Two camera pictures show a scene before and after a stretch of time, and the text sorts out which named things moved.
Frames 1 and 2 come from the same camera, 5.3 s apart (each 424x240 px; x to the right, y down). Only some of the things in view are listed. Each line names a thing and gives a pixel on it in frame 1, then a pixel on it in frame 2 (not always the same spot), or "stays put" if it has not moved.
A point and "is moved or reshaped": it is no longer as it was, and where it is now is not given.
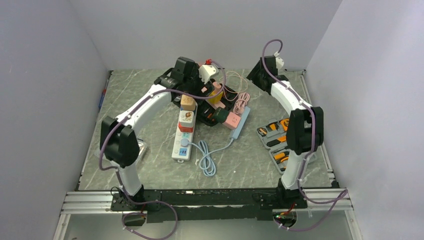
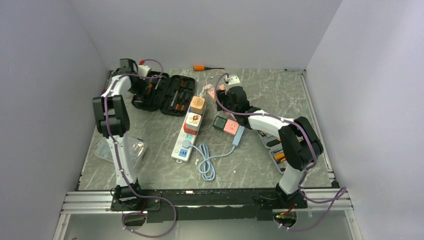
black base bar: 209,205 stays put
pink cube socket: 232,121 is moved or reshaped
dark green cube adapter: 221,114 is moved or reshaped
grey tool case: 273,135 stays put
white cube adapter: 186,116 -> 193,121
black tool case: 210,96 -> 158,91
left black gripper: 199,92 -> 140,91
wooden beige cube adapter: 187,103 -> 197,104
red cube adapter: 186,126 is moved or reshaped
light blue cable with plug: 206,162 is moved or reshaped
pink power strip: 216,106 -> 212,92
